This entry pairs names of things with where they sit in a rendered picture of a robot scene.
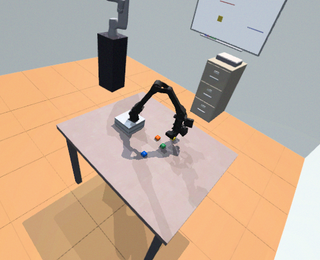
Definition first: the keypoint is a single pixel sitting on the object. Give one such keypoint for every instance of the blue block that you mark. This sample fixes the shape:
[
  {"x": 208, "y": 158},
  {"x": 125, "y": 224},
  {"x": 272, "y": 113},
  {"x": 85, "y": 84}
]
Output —
[{"x": 143, "y": 154}]

